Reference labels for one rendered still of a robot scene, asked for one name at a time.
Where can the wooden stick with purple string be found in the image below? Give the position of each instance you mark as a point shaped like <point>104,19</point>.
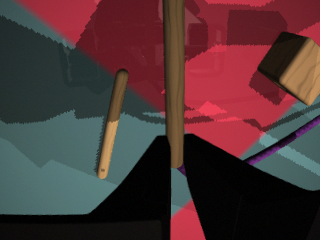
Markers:
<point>174,31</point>

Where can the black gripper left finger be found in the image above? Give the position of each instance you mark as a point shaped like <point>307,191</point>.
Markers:
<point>139,209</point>

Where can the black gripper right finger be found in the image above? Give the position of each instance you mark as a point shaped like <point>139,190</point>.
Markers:
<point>236,201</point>

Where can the light wooden stick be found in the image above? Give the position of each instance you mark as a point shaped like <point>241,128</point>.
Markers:
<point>117,97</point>

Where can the brown wooden block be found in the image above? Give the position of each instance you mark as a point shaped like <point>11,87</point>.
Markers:
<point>293,64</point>

